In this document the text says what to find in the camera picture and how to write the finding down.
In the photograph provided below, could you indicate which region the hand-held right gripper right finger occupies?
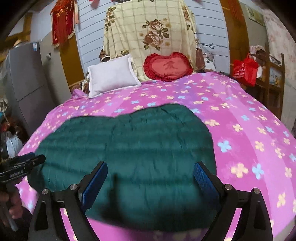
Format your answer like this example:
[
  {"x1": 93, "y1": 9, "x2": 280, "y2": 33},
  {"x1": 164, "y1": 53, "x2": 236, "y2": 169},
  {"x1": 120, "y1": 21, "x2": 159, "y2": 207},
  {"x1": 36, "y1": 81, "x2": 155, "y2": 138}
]
[{"x1": 194, "y1": 161, "x2": 274, "y2": 241}]

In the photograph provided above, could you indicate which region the framed wall picture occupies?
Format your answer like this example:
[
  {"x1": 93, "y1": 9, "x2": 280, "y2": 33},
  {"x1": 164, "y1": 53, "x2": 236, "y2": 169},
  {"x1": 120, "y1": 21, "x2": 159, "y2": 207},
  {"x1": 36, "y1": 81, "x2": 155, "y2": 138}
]
[{"x1": 246, "y1": 5, "x2": 265, "y2": 26}]

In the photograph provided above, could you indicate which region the green puffer jacket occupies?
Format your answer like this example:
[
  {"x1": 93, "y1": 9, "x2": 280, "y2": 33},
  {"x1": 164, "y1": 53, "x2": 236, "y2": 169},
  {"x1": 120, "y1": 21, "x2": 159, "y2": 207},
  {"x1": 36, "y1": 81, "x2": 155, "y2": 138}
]
[{"x1": 28, "y1": 103, "x2": 221, "y2": 232}]

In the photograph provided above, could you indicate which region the pink floral hanging cloth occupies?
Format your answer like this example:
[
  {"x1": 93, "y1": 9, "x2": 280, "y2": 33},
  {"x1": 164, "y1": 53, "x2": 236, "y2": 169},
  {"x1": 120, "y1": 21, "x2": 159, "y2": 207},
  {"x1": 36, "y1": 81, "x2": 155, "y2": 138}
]
[{"x1": 261, "y1": 8, "x2": 296, "y2": 130}]

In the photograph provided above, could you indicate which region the red shopping bag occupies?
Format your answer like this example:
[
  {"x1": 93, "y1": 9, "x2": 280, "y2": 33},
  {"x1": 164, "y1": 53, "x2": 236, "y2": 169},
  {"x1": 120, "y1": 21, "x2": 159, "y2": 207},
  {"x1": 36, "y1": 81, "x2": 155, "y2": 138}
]
[{"x1": 232, "y1": 53, "x2": 258, "y2": 87}]

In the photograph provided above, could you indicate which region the white pillow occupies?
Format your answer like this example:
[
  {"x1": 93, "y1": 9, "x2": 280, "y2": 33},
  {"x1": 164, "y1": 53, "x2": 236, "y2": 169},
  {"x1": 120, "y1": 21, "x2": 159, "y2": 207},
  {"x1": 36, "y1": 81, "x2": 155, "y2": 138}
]
[{"x1": 87, "y1": 54, "x2": 141, "y2": 99}]

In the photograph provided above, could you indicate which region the brown floral quilt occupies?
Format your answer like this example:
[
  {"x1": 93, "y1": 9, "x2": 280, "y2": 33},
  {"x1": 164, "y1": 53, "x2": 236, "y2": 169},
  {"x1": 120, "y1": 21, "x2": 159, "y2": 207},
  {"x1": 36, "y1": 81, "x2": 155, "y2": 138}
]
[{"x1": 69, "y1": 35, "x2": 216, "y2": 94}]

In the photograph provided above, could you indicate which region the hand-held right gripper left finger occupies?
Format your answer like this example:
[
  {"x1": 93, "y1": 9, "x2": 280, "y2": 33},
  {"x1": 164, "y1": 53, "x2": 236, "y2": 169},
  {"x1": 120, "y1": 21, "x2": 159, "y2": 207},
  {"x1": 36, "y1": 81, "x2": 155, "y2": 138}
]
[{"x1": 28, "y1": 161, "x2": 109, "y2": 241}]

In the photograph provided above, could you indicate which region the red heart cushion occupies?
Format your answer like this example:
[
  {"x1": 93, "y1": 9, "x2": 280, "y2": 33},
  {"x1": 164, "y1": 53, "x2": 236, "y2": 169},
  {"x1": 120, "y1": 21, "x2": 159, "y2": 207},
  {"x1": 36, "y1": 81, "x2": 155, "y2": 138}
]
[{"x1": 143, "y1": 52, "x2": 193, "y2": 81}]

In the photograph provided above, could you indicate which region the pink floral bed sheet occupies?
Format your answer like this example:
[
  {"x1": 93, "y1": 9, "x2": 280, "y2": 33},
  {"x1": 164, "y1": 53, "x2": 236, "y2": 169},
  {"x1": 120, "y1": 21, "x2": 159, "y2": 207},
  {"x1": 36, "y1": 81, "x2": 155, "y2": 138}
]
[{"x1": 17, "y1": 71, "x2": 296, "y2": 241}]

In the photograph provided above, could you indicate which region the cream rose print blanket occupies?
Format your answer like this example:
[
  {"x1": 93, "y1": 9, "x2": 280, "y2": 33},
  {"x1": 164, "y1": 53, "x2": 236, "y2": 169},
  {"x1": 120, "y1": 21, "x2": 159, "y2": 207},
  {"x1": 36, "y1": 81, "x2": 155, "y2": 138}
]
[{"x1": 103, "y1": 0, "x2": 197, "y2": 82}]

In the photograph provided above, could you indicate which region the person's left hand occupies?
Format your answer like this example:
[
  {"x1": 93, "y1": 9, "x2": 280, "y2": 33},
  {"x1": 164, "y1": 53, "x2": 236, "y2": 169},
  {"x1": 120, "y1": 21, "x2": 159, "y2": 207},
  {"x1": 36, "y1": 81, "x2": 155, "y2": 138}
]
[{"x1": 0, "y1": 191, "x2": 23, "y2": 217}]

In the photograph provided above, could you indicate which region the red tasselled wall banner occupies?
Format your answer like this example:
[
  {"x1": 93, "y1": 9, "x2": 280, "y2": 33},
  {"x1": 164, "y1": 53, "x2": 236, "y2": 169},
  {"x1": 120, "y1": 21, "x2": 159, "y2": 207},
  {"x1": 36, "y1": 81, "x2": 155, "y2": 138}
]
[{"x1": 51, "y1": 0, "x2": 78, "y2": 48}]

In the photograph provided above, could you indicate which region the white plastic bag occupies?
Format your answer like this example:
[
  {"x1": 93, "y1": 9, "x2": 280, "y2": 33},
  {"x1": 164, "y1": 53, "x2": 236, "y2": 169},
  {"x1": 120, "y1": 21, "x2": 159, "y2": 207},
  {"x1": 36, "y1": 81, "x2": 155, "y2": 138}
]
[{"x1": 6, "y1": 132, "x2": 23, "y2": 158}]

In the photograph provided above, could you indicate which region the wooden shelf rack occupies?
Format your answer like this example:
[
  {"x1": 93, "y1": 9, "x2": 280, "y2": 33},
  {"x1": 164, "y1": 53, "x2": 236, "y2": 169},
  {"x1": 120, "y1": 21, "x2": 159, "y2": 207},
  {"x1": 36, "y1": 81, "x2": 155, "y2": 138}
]
[{"x1": 254, "y1": 52, "x2": 285, "y2": 120}]

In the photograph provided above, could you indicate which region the grey refrigerator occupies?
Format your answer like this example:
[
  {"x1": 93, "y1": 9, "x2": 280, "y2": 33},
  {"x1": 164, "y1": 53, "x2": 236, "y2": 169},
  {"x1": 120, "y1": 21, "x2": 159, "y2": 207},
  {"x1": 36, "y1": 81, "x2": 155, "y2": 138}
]
[{"x1": 5, "y1": 42, "x2": 50, "y2": 137}]

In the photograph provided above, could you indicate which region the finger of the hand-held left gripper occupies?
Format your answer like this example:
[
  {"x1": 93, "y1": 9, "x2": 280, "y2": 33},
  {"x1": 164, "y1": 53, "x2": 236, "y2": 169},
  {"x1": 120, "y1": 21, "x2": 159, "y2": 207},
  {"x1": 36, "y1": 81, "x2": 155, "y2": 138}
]
[
  {"x1": 23, "y1": 154, "x2": 47, "y2": 174},
  {"x1": 9, "y1": 152, "x2": 36, "y2": 164}
]

